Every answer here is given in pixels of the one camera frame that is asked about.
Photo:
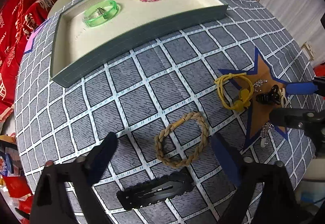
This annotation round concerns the silver dangling earring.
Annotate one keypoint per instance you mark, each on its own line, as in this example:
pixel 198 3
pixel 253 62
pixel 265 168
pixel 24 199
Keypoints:
pixel 264 133

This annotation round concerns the beige jewelry tray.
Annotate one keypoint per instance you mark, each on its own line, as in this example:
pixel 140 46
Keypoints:
pixel 78 49

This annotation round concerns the black snap hair clip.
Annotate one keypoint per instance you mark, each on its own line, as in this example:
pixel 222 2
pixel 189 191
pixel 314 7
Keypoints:
pixel 157 190

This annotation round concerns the silver star hair clip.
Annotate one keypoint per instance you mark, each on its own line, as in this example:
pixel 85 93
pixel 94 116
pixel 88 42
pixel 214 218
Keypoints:
pixel 100 12

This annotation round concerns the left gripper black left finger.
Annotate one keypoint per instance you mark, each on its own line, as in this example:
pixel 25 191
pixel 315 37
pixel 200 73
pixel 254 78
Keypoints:
pixel 98 158

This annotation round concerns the grey checkered tablecloth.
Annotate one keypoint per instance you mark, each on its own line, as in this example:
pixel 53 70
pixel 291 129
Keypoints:
pixel 141 92

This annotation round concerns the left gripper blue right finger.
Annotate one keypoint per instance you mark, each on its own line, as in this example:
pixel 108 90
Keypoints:
pixel 229 158

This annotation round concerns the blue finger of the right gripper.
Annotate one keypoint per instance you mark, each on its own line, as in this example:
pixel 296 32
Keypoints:
pixel 301 88

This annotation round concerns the green plastic bangle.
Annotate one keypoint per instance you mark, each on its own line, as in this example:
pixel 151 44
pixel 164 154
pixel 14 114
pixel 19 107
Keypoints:
pixel 111 7

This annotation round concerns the black claw hair clip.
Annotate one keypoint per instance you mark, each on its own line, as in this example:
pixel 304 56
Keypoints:
pixel 270 98

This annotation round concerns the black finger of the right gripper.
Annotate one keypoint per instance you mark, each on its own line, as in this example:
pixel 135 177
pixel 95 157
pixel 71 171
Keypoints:
pixel 294 117

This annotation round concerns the red printed blanket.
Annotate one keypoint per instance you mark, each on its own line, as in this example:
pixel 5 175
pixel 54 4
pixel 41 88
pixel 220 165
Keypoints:
pixel 19 18

